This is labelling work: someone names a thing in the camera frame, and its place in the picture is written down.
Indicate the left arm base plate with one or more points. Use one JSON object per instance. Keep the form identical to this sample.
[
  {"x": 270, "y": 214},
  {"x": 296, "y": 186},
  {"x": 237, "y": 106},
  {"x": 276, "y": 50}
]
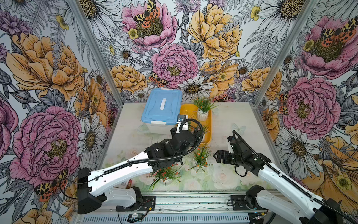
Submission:
[{"x": 146, "y": 203}]

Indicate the right aluminium corner post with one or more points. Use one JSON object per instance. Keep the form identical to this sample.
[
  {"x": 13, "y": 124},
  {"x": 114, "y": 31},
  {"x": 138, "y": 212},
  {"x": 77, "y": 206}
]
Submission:
[{"x": 292, "y": 35}]

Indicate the pink white paper card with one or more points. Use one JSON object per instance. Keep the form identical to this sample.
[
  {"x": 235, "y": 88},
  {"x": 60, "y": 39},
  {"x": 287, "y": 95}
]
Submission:
[{"x": 129, "y": 184}]

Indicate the aluminium corner post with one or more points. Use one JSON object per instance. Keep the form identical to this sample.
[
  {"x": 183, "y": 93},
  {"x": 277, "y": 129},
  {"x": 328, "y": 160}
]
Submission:
[
  {"x": 91, "y": 40},
  {"x": 292, "y": 35}
]

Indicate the pink red potted gypsophila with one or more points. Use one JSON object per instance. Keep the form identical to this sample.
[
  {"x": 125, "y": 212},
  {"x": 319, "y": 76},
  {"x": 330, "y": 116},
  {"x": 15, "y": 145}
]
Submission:
[{"x": 166, "y": 176}]

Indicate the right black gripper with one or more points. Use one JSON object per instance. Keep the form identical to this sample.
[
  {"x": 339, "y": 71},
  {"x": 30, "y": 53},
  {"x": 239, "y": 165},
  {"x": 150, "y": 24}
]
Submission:
[{"x": 225, "y": 153}]

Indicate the left aluminium corner post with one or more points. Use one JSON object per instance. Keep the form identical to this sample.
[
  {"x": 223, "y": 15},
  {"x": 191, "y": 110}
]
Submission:
[{"x": 91, "y": 40}]

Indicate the yellow plastic tray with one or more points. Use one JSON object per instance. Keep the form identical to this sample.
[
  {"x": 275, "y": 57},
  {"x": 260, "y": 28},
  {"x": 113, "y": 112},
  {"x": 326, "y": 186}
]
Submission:
[{"x": 191, "y": 111}]

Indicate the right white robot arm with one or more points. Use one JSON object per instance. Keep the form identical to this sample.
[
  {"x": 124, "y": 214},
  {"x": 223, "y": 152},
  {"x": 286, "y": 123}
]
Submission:
[{"x": 300, "y": 206}]

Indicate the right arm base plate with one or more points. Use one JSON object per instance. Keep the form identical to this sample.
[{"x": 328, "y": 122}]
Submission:
[{"x": 244, "y": 203}]

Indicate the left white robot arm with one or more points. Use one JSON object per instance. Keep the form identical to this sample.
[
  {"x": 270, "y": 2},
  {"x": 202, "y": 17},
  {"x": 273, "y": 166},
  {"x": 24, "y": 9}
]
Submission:
[{"x": 93, "y": 186}]

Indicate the blue lid storage box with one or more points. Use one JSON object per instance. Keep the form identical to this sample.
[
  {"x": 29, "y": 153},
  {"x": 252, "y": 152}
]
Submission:
[{"x": 162, "y": 107}]

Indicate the orange flower potted plant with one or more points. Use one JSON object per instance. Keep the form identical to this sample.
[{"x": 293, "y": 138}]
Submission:
[
  {"x": 204, "y": 105},
  {"x": 200, "y": 159}
]

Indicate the aluminium rail frame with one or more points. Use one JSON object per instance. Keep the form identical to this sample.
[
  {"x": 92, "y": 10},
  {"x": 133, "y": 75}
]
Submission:
[{"x": 199, "y": 208}]

